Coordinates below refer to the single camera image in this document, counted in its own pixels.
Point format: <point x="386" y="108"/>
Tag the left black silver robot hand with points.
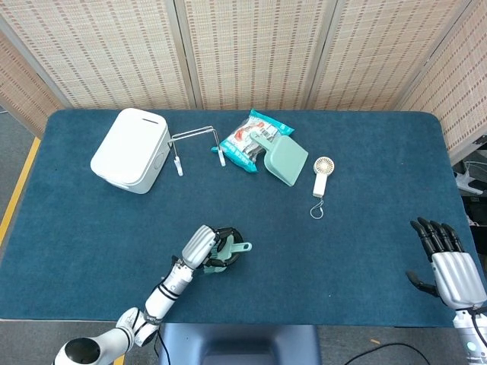
<point x="198" y="245"/>

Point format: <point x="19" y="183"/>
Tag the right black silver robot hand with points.
<point x="456" y="277"/>

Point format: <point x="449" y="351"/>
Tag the small green brush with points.
<point x="230" y="251"/>

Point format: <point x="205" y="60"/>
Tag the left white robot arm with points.
<point x="163" y="296"/>

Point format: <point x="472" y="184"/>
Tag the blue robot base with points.
<point x="239" y="344"/>

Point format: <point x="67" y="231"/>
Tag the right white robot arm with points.
<point x="470" y="334"/>

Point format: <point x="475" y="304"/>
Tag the white power strip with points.
<point x="466" y="182"/>

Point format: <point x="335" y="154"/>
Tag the teal snack bag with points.
<point x="237" y="150"/>

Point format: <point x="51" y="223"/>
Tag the blue carpet table cover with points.
<point x="304" y="266"/>

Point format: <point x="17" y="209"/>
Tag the white lidded storage box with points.
<point x="129" y="148"/>

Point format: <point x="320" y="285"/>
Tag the mint green dustpan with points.
<point x="285" y="159"/>

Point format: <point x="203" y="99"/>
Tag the woven bamboo folding screen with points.
<point x="247" y="49"/>

